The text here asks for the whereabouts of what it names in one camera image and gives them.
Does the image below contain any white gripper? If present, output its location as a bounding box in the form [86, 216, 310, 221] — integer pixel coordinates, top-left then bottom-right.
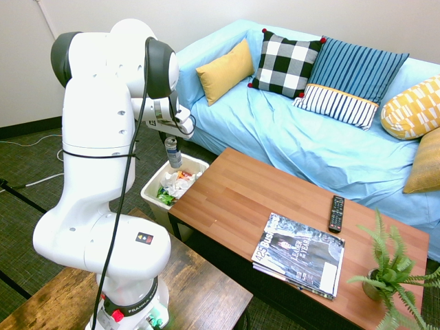
[146, 115, 196, 155]

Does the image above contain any silver drink can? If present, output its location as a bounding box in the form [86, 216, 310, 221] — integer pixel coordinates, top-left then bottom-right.
[164, 135, 184, 170]

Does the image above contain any white plastic trash bin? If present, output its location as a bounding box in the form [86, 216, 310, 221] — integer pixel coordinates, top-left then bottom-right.
[140, 153, 210, 243]

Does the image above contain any crumpled white paper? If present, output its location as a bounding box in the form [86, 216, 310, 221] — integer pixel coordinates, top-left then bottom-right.
[160, 170, 204, 201]

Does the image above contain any green snack wrapper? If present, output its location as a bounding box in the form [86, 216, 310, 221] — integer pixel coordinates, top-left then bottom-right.
[156, 185, 178, 207]

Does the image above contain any plain yellow pillow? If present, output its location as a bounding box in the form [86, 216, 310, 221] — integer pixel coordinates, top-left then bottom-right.
[195, 37, 256, 107]

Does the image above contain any wooden coffee table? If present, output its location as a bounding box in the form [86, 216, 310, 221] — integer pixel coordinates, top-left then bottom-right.
[167, 147, 430, 330]

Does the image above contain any black white checkered pillow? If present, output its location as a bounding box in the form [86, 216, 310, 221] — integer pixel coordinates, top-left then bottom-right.
[247, 27, 327, 100]

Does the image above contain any black baseboard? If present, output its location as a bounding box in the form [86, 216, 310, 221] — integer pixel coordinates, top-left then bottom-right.
[0, 115, 63, 140]

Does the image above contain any rustic dark wood table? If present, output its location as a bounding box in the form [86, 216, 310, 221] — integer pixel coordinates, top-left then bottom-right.
[0, 207, 254, 330]

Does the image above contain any sofa with light blue cover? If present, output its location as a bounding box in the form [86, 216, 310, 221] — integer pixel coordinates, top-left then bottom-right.
[173, 19, 440, 264]

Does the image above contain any black metal floor bar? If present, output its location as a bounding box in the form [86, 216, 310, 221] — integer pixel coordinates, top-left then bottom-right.
[0, 177, 48, 215]
[0, 269, 32, 300]

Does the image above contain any magazine stack underneath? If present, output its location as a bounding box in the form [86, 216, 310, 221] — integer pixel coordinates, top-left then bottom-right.
[252, 261, 338, 302]

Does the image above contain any stack of magazines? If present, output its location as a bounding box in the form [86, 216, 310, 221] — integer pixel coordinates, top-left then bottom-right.
[251, 212, 346, 298]

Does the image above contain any black remote control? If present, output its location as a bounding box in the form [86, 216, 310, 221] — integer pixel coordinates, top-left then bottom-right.
[328, 195, 347, 234]

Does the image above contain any blue striped pillow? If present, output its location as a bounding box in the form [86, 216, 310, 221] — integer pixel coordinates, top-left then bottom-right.
[291, 36, 410, 132]

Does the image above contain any yellow white patterned bolster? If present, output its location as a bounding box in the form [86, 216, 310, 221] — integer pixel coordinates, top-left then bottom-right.
[379, 74, 440, 141]

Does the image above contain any grey plant pot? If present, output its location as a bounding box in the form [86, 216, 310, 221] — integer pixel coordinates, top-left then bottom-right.
[362, 267, 388, 302]

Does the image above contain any green fern plant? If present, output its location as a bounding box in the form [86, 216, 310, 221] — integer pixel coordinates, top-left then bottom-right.
[346, 207, 440, 330]

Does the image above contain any mustard textured pillow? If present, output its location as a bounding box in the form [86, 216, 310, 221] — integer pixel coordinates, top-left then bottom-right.
[402, 127, 440, 195]

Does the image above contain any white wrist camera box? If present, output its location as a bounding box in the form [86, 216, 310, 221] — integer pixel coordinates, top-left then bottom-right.
[173, 105, 193, 126]

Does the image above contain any white floor cable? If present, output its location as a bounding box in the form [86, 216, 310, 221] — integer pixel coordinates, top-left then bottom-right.
[25, 148, 65, 188]

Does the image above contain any thin coloured floor cable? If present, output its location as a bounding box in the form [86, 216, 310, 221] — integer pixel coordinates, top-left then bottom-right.
[0, 133, 63, 149]

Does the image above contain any white wall conduit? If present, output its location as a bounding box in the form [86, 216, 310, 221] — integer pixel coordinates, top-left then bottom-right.
[33, 0, 58, 41]

